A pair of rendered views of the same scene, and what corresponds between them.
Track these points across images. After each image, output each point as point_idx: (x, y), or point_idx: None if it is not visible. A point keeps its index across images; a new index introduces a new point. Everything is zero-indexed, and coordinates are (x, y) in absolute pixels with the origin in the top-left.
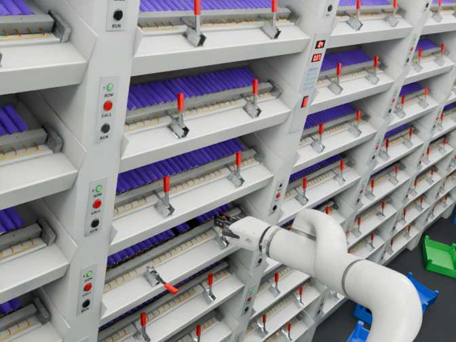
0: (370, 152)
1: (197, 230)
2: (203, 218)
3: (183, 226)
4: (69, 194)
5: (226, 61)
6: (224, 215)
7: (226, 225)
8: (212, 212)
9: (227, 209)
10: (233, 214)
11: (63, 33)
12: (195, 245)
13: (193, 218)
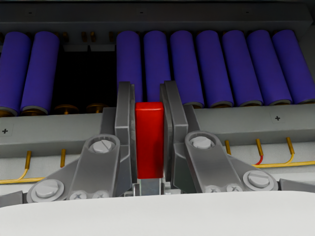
0: None
1: (44, 128)
2: (147, 96)
3: (23, 92)
4: None
5: None
6: (163, 102)
7: (50, 183)
8: (209, 84)
9: (296, 97)
10: (302, 126)
11: None
12: (3, 192)
13: (114, 80)
